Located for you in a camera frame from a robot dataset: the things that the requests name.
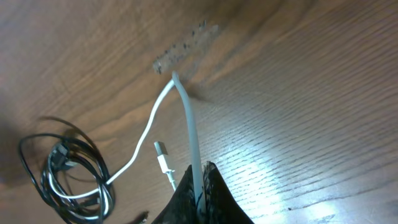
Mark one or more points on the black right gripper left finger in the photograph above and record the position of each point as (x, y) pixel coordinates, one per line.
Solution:
(182, 207)

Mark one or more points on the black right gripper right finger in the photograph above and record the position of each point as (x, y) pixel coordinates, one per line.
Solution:
(221, 207)

